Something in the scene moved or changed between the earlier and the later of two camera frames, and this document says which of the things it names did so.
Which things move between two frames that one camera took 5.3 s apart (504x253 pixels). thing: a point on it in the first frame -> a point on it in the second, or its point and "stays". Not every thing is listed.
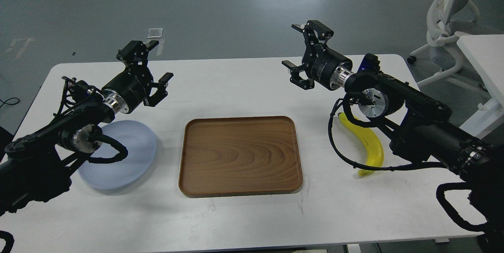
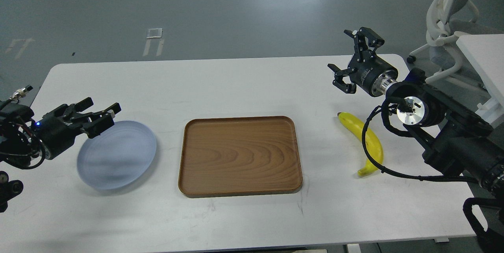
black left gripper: (125, 92) -> (56, 131)
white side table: (486, 53) stays
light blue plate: (141, 147) stays
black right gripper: (330, 69) -> (367, 71)
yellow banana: (375, 154) stays
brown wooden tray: (237, 155) stays
